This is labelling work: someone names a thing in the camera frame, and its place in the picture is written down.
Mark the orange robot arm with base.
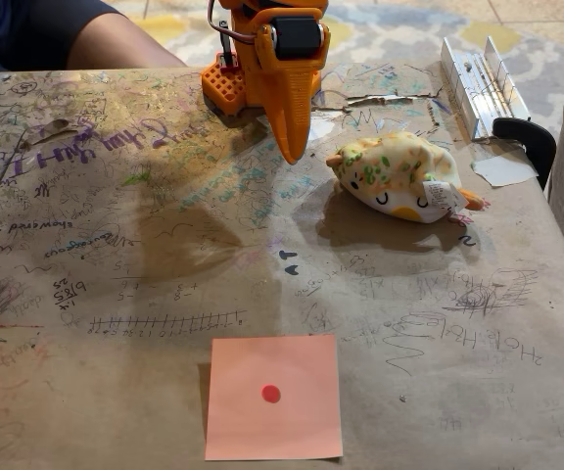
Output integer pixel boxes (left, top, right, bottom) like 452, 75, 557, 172
200, 0, 330, 118

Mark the grey yellow patterned rug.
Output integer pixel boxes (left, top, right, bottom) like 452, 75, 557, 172
103, 0, 564, 143

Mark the white tape piece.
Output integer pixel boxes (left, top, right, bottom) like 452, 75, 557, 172
471, 151, 541, 188

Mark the scribbled brown paper table cover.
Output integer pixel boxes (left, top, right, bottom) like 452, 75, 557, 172
0, 59, 564, 470

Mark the black clamp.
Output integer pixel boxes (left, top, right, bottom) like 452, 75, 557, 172
492, 117, 557, 192

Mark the pink square sticky note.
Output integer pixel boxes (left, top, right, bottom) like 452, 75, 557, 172
204, 334, 344, 462

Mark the red white servo cable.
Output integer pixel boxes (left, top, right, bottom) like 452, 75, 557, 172
207, 0, 259, 48

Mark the aluminium channel rail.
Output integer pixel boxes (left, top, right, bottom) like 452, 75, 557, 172
440, 35, 532, 142

